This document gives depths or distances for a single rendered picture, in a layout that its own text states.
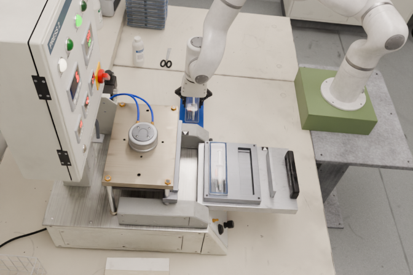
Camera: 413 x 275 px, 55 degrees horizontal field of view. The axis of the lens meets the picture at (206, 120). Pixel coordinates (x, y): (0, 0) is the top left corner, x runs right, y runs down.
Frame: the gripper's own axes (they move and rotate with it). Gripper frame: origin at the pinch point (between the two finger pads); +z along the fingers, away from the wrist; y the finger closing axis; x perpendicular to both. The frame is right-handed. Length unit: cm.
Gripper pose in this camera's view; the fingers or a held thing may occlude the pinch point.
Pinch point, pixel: (192, 102)
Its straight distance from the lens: 162.5
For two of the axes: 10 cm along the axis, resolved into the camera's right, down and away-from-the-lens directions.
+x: 0.0, 7.7, -6.4
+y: -10.0, -0.6, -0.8
